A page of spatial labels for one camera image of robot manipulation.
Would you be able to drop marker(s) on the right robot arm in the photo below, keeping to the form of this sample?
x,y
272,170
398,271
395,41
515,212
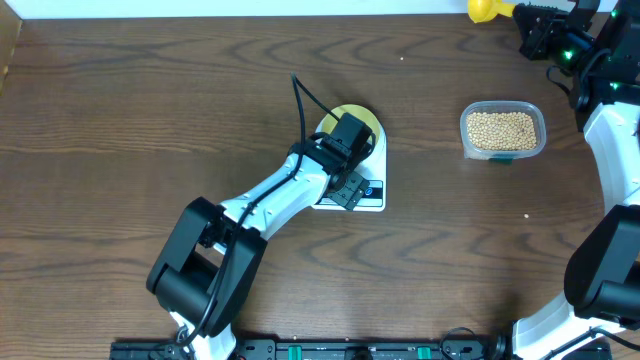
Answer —
x,y
600,296

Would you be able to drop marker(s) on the yellow bowl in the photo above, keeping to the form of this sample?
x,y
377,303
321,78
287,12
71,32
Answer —
x,y
328,123

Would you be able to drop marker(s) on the yellow measuring scoop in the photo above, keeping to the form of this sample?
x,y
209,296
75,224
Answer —
x,y
480,11

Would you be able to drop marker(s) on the wooden side panel left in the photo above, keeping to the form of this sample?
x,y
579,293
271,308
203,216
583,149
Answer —
x,y
10,28

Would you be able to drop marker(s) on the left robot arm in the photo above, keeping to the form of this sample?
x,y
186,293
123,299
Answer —
x,y
205,270

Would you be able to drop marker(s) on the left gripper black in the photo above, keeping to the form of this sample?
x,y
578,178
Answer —
x,y
353,193

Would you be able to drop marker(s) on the clear plastic container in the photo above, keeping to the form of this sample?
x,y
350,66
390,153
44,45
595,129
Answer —
x,y
472,152

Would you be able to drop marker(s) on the white digital kitchen scale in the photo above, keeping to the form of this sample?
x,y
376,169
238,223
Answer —
x,y
374,169

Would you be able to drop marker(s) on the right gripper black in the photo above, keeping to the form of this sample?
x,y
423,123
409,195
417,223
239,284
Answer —
x,y
535,41

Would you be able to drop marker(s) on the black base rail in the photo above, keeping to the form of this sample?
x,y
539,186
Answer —
x,y
264,349

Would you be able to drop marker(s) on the soybeans in container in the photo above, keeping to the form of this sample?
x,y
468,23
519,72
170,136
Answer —
x,y
512,131

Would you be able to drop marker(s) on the green tape strip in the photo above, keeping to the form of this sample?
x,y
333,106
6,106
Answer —
x,y
506,161

